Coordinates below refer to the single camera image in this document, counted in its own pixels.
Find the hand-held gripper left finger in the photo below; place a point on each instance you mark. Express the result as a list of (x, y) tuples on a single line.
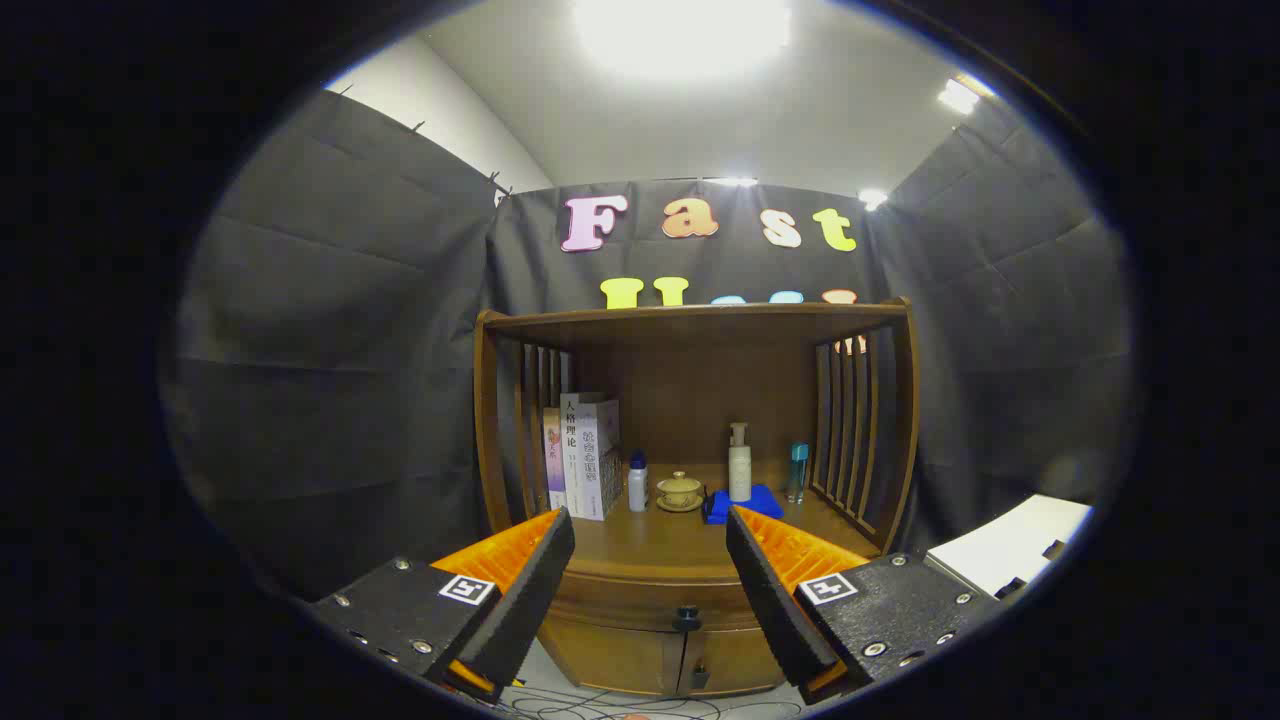
[(530, 600)]

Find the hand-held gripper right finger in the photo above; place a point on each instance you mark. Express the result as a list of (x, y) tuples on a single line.
[(765, 590)]

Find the black drawer knob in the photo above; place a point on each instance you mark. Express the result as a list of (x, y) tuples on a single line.
[(686, 614)]

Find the brown wooden drawer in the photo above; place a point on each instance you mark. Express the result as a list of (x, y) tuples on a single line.
[(620, 600)]

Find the wooden countertop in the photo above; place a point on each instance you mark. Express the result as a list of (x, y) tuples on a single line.
[(650, 540)]

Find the brown wooden cabinet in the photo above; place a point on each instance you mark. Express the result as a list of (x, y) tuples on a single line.
[(690, 370)]

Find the white filing cabinet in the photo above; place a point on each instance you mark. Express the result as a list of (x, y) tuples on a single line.
[(1005, 545)]

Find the blue cloth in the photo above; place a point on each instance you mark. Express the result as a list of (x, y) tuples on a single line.
[(760, 498)]

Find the white pump bottle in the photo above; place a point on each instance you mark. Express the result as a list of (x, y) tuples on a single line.
[(739, 470)]

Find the teal slim bottle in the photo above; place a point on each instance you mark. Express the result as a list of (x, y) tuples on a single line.
[(797, 470)]

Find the yellow lidded ceramic teacup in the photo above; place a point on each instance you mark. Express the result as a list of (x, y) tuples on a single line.
[(679, 490)]

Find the pink purple book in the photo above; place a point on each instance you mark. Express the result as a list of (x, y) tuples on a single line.
[(553, 455)]

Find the thin white book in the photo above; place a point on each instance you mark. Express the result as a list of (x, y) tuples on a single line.
[(571, 450)]

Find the small white bottle blue cap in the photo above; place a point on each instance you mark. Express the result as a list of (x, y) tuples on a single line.
[(637, 485)]

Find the large ceiling light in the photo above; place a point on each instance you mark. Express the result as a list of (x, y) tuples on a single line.
[(680, 35)]

